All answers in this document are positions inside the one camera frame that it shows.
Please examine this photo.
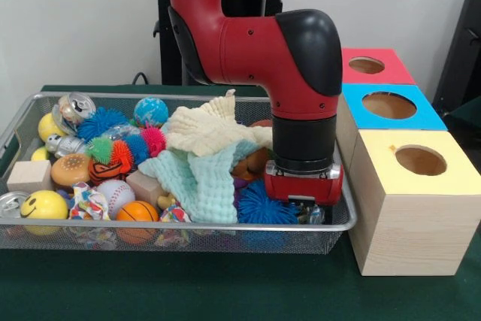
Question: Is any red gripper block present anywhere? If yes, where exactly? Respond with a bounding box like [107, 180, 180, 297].
[264, 160, 345, 224]

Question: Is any mint waffle cloth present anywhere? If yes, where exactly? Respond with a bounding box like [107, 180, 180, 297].
[138, 139, 260, 224]

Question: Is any plain wooden cube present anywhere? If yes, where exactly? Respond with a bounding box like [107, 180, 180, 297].
[6, 159, 53, 193]

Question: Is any small orange basketball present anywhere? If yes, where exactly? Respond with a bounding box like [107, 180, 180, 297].
[116, 200, 159, 244]

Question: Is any small white baseball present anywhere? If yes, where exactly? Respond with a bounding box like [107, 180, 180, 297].
[93, 178, 135, 220]

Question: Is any blue green globe ball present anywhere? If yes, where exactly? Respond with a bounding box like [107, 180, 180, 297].
[132, 96, 169, 129]

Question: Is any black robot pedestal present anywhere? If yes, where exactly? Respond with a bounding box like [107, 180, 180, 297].
[145, 0, 303, 87]

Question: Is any blue furry monster toy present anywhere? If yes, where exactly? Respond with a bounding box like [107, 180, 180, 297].
[237, 180, 304, 225]

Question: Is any blue spiky rubber ball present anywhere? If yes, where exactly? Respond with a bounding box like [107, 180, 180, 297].
[77, 106, 131, 144]

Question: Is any yellow smiley ball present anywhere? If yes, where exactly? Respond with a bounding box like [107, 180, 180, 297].
[19, 189, 68, 235]

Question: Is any cream waffle cloth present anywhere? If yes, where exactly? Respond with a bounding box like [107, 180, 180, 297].
[164, 89, 274, 156]

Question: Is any toy hamburger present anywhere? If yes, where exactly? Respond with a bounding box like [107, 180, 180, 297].
[50, 153, 92, 187]

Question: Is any dark green side table cloth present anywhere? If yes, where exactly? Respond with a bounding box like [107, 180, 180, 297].
[443, 95, 481, 160]

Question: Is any wooden box with three holes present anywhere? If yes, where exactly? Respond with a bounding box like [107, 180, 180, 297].
[336, 48, 481, 277]

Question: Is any shallow wire mesh bin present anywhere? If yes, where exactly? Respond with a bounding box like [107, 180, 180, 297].
[0, 91, 356, 256]

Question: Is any clear packet of blue sweets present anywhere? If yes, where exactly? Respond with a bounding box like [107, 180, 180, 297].
[296, 203, 326, 225]

